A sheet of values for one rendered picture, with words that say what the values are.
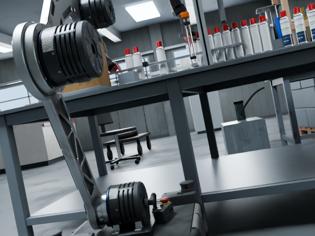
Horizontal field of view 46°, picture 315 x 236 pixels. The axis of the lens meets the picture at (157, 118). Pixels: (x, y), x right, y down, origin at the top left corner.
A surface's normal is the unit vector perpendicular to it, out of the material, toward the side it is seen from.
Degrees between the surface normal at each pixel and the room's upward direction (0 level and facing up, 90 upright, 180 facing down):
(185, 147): 90
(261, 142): 90
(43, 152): 90
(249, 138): 90
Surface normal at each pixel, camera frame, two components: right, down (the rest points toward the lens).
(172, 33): -0.14, 0.04
